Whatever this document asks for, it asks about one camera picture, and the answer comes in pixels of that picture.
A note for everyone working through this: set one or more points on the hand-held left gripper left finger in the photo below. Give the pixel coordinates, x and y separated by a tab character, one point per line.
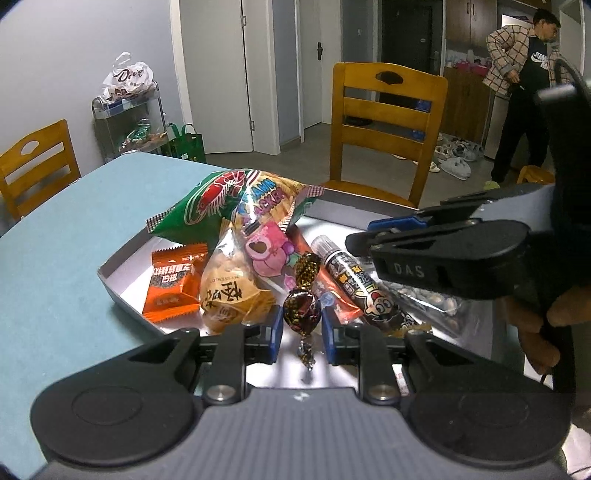
277	334

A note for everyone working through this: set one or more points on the green tote bag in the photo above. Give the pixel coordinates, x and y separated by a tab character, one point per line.
189	145

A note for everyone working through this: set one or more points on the tan bag of round nuts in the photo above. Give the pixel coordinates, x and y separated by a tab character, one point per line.
226	295

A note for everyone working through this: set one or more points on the green shrimp cracker bag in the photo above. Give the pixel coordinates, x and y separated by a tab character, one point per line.
207	203

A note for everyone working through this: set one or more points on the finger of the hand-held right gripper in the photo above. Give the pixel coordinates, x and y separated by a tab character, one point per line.
364	242
397	224

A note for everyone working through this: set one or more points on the dark entry door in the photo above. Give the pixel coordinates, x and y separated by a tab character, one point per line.
406	32

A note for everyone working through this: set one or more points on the black printed candy tube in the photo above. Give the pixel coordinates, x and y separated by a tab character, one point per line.
364	286

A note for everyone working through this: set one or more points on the orange square snack packet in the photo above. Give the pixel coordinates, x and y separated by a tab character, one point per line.
175	286

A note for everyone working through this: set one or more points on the snack packets on cart shelf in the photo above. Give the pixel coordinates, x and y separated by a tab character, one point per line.
143	137

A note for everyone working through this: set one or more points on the grey box white inside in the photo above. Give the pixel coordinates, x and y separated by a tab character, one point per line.
134	281

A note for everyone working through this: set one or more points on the brown wooden cabinet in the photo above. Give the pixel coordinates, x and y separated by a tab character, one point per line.
466	106

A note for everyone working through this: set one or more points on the white plastic shopping bag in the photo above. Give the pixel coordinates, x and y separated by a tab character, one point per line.
127	78

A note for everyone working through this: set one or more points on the metal shelf cart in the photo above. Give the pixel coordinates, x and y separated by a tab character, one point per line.
99	129

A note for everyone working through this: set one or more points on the white closet door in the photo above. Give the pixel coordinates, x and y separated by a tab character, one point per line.
217	69

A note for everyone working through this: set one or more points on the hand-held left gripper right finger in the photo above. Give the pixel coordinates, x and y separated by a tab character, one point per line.
328	339

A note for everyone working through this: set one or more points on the yellow stool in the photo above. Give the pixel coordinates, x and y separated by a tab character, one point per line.
535	174

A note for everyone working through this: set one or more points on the group of shoes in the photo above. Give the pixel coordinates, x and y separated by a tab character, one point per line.
455	164

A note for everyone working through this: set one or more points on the yellow wooden chair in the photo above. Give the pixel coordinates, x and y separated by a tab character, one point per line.
37	170
369	120

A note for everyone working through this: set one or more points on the clear nut bag blue label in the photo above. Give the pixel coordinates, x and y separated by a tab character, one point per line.
438	304

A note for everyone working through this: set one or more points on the person's right hand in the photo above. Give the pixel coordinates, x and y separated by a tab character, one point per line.
531	332

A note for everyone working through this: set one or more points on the clear bag pink bear print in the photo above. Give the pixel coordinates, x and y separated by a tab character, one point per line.
268	251

